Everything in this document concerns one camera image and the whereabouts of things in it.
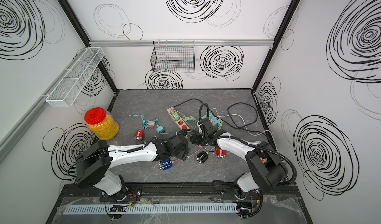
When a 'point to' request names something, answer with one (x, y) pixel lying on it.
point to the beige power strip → (180, 123)
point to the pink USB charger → (152, 124)
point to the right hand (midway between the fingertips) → (192, 140)
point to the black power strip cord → (227, 110)
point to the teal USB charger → (160, 129)
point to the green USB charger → (175, 116)
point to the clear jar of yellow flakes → (101, 123)
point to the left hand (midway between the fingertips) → (183, 149)
